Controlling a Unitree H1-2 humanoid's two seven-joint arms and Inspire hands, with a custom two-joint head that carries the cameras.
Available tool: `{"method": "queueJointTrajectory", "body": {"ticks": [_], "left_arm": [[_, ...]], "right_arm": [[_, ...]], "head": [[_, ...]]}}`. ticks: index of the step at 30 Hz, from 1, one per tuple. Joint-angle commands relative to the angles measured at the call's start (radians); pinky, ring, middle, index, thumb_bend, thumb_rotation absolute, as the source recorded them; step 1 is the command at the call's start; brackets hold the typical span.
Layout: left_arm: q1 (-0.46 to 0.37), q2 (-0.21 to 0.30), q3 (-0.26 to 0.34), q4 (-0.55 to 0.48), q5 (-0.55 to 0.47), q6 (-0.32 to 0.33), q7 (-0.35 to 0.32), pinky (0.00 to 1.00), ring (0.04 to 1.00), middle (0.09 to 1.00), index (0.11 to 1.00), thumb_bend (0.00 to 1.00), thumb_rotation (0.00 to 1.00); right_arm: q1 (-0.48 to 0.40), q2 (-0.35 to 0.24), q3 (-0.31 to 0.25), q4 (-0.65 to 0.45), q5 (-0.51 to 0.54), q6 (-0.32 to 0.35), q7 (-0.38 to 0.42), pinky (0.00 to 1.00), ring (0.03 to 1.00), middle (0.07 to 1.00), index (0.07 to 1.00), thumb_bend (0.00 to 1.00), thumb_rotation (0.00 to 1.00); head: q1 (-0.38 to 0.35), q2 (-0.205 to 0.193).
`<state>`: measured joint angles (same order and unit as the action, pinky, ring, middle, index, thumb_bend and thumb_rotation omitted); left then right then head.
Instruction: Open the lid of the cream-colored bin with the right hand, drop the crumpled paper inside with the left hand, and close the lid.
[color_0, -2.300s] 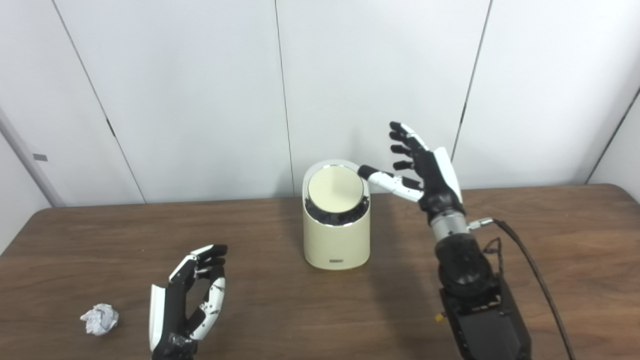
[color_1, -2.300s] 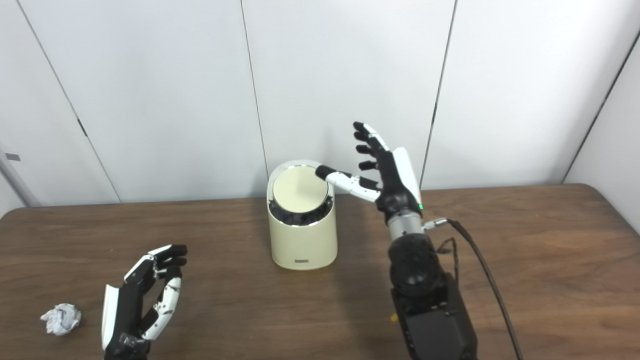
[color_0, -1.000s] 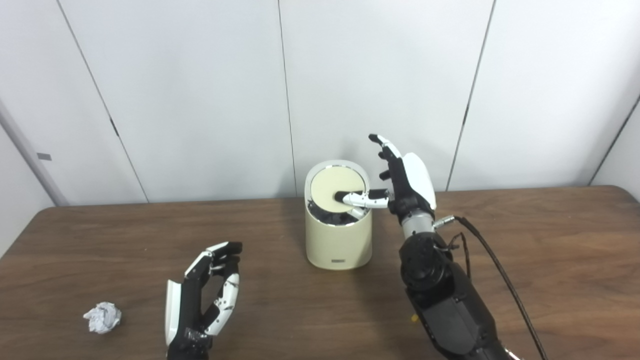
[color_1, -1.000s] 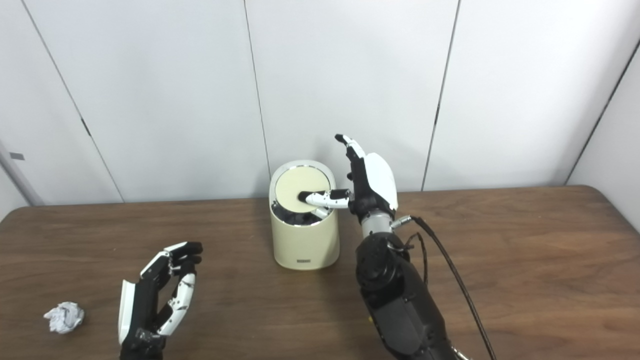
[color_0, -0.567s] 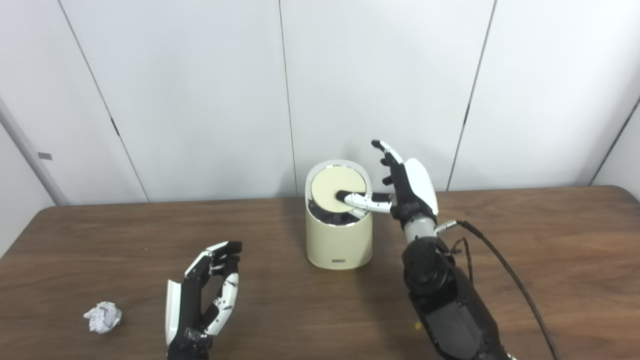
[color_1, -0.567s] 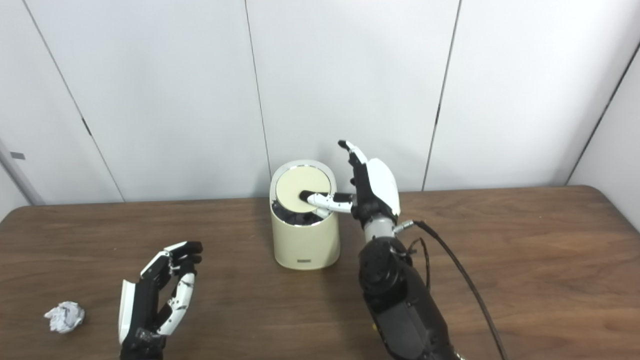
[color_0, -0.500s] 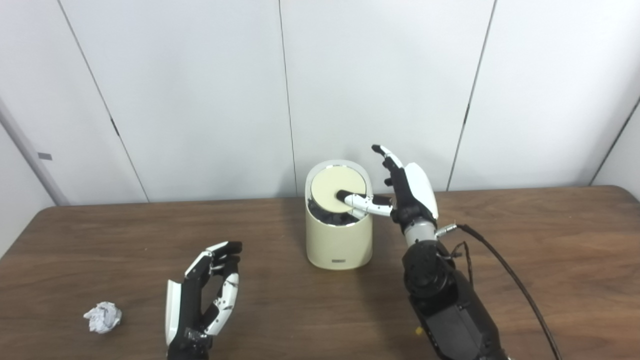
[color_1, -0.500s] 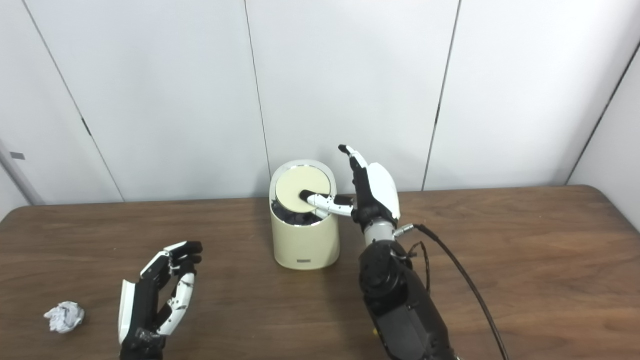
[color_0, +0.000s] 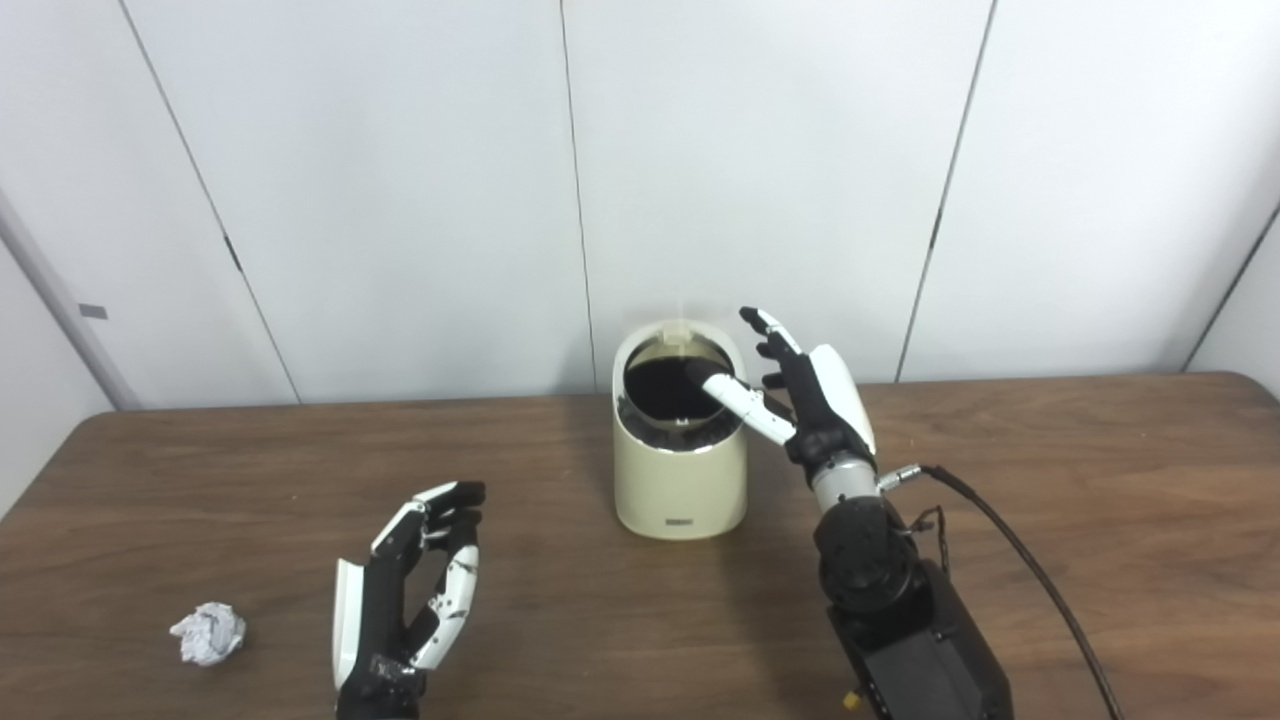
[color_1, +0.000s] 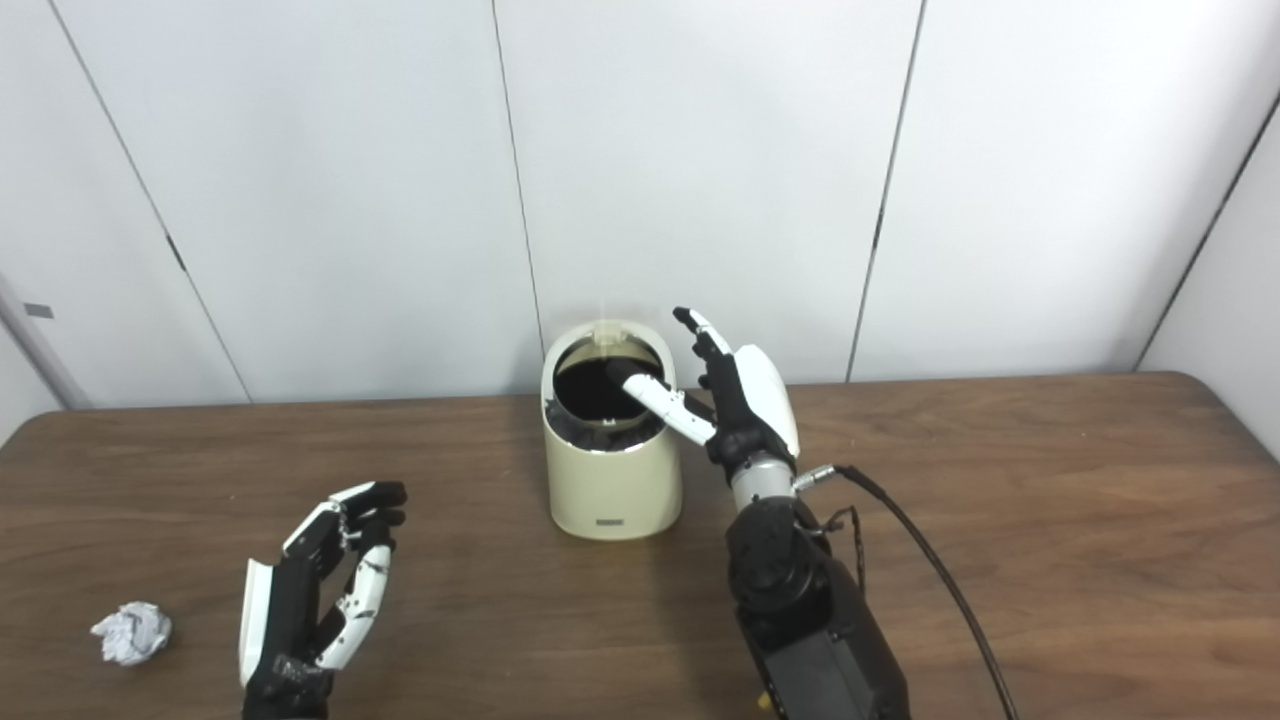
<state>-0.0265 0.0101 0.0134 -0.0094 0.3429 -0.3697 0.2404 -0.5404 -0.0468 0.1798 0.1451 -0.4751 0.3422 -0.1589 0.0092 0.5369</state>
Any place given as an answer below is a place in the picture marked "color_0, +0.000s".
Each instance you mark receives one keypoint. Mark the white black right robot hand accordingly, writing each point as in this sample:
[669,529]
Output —
[815,410]

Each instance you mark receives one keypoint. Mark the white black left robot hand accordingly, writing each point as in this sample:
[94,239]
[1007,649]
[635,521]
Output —
[380,610]

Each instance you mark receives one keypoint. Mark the cream round bin lid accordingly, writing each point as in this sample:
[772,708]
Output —
[681,332]

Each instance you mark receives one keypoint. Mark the cream-colored round bin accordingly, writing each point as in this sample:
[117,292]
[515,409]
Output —
[680,490]

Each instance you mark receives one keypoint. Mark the white paper ball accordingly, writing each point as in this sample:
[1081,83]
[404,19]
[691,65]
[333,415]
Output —
[208,634]

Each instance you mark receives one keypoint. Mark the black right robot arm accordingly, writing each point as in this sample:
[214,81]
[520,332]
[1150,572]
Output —
[900,630]

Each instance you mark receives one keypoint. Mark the black wall seam clip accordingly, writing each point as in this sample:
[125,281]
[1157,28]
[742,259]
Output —
[233,253]

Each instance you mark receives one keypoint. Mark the small gray wall label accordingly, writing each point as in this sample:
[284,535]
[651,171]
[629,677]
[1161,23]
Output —
[93,311]

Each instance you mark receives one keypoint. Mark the gray wall corner strip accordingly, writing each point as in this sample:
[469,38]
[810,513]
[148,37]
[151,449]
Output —
[60,300]

